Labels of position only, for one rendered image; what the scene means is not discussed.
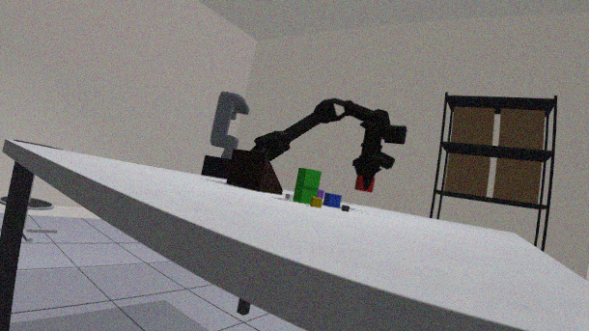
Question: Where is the small yellow block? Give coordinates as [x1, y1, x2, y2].
[310, 197, 323, 207]

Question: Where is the blue block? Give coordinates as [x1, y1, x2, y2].
[323, 193, 342, 208]

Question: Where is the red block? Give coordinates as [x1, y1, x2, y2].
[354, 176, 376, 192]

